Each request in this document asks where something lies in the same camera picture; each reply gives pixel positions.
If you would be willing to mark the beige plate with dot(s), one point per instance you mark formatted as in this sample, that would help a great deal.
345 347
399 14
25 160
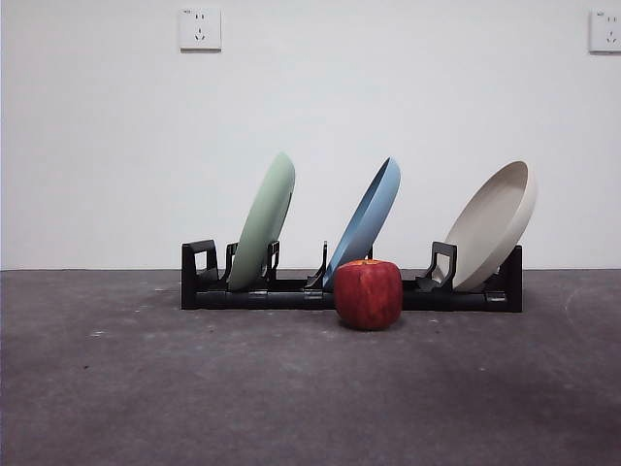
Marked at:
490 233

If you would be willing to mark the red apple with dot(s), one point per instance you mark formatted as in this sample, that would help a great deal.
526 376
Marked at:
369 296

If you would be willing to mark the black plate rack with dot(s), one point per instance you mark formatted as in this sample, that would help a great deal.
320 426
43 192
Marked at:
271 300

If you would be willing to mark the blue plate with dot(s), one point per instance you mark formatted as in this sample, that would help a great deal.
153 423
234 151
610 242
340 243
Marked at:
371 218

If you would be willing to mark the white wall socket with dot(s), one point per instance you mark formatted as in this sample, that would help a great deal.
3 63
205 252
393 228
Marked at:
606 31
200 29

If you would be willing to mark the green plate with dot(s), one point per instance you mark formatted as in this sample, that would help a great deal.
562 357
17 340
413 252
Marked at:
262 218

